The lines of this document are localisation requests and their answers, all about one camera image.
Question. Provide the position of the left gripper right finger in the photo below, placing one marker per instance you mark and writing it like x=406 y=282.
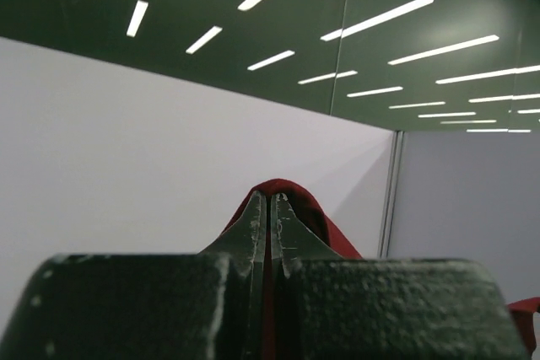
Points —
x=330 y=307

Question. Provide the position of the dark red t shirt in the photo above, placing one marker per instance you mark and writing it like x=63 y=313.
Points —
x=310 y=213

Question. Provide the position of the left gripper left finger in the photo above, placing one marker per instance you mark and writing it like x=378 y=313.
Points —
x=202 y=306

